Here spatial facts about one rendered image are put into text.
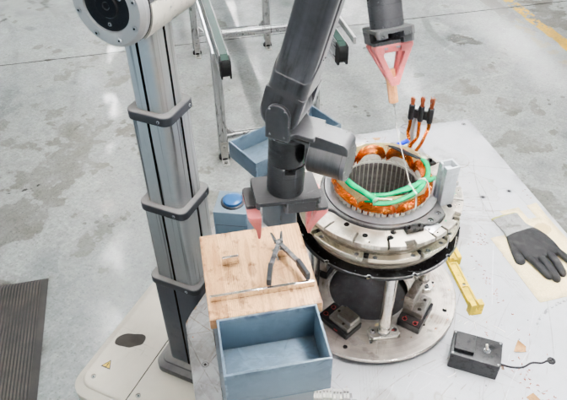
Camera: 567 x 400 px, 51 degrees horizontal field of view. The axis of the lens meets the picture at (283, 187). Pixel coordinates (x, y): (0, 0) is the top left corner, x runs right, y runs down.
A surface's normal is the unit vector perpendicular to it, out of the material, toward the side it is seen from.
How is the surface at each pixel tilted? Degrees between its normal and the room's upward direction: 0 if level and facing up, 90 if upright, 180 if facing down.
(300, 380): 90
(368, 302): 0
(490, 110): 0
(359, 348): 0
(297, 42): 89
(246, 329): 90
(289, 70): 78
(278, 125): 91
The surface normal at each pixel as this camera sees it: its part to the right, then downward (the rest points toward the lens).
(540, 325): -0.01, -0.77
